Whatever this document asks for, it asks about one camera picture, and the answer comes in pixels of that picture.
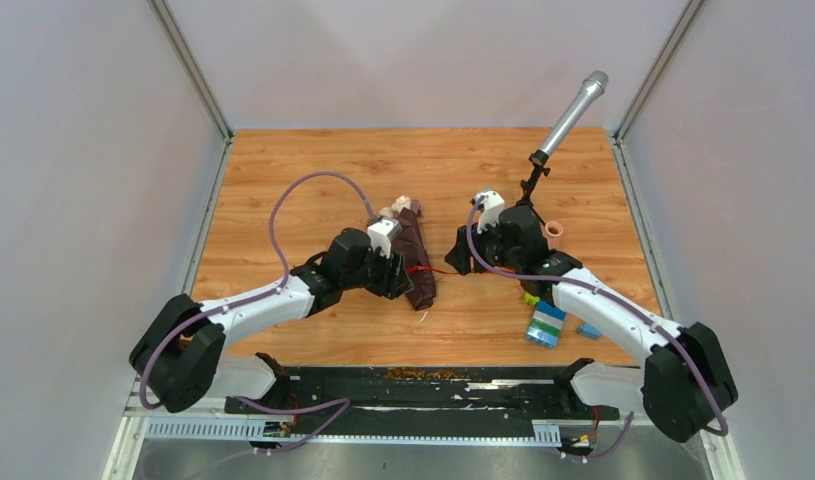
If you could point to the pink ribbed vase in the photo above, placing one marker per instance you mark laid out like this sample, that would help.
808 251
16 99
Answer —
553 231

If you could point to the black tripod stand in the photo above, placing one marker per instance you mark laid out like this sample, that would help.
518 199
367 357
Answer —
540 170

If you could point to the silver microphone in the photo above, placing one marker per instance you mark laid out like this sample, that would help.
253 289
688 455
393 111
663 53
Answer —
591 89

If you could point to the colourful toy block stack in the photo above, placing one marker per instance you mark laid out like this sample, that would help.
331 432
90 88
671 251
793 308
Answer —
546 322

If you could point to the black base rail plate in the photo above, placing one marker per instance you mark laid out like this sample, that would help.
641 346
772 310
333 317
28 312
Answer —
434 402

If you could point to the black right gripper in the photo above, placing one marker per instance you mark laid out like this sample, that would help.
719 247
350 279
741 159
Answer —
458 256

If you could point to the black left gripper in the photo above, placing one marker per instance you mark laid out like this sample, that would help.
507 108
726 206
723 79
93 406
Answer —
395 281

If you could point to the maroon flower bouquet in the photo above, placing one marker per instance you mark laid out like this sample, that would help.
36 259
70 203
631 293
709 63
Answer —
407 212

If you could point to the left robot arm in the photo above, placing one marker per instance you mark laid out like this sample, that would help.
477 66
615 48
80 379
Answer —
182 357

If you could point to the blue triangular toy block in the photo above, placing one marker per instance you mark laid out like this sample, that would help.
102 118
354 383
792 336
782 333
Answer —
588 331

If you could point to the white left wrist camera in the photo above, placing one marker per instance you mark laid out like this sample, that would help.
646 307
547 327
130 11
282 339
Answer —
382 232

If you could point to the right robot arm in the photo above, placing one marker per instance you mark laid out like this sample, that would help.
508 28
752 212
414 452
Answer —
681 381

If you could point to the red ribbon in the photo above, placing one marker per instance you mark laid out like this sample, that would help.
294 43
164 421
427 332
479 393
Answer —
430 269

